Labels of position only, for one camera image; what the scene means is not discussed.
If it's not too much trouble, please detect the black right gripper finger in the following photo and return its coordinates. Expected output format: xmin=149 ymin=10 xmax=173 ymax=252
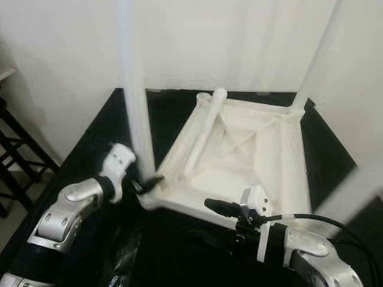
xmin=203 ymin=198 xmax=247 ymax=221

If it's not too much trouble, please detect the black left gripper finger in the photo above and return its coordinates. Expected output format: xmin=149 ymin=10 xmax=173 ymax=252
xmin=135 ymin=175 xmax=166 ymax=195

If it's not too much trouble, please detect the white plastic table top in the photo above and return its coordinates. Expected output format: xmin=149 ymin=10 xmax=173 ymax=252
xmin=141 ymin=90 xmax=315 ymax=231

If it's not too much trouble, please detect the white plastic table leg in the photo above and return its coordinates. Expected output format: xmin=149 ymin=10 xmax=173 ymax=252
xmin=115 ymin=0 xmax=157 ymax=181
xmin=289 ymin=0 xmax=346 ymax=115
xmin=305 ymin=157 xmax=383 ymax=227
xmin=183 ymin=88 xmax=229 ymax=175

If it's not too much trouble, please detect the clear plastic wrap piece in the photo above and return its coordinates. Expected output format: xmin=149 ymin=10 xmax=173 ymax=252
xmin=118 ymin=230 xmax=145 ymax=283

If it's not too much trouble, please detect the black wooden stool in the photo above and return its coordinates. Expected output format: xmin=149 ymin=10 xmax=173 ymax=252
xmin=0 ymin=97 xmax=62 ymax=217

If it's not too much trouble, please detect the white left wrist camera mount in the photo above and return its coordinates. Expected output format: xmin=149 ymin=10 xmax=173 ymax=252
xmin=98 ymin=143 xmax=137 ymax=205

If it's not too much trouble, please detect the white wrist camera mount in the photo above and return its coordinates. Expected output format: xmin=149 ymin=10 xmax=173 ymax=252
xmin=239 ymin=185 xmax=274 ymax=264
xmin=98 ymin=143 xmax=137 ymax=205

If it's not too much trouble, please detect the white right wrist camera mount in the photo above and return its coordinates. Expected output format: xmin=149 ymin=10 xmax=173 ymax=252
xmin=239 ymin=185 xmax=274 ymax=264

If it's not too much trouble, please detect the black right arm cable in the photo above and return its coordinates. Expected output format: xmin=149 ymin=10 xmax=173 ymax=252
xmin=263 ymin=212 xmax=382 ymax=283

